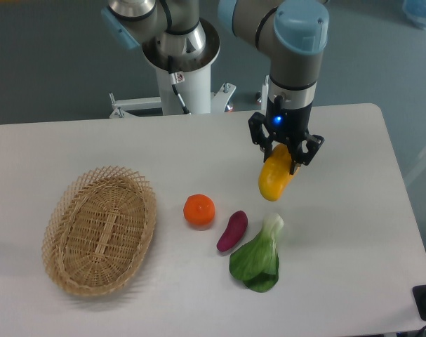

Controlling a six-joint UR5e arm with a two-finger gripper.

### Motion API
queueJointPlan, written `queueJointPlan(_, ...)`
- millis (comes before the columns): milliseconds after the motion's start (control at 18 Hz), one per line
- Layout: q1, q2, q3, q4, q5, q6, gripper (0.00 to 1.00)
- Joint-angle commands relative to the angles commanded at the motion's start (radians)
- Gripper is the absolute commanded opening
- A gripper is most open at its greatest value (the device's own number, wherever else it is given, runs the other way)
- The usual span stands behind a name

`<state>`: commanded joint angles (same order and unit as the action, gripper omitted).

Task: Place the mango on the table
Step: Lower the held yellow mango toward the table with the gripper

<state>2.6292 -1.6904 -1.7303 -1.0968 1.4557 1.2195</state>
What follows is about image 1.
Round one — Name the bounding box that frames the green bok choy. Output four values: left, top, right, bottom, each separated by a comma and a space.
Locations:
229, 213, 284, 293

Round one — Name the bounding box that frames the woven wicker basket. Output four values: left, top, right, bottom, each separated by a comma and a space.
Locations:
41, 166, 157, 296

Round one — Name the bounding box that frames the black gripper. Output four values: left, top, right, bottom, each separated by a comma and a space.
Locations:
248, 97, 324, 175

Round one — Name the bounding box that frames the black cable on pedestal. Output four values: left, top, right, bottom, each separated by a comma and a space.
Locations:
166, 55, 192, 115

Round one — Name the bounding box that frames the blue plastic bag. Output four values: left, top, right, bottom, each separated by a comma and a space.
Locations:
402, 0, 426, 30

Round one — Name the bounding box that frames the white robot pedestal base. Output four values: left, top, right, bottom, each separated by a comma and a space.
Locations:
109, 18, 237, 119

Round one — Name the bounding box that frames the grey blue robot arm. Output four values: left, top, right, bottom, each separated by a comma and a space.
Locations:
101, 1, 329, 173

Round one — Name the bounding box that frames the orange tangerine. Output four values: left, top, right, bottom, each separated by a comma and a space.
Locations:
183, 194, 215, 226

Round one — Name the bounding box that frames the yellow mango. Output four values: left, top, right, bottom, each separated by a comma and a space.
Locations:
258, 144, 297, 201

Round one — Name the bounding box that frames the purple sweet potato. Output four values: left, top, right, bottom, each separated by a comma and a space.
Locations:
216, 211, 248, 253

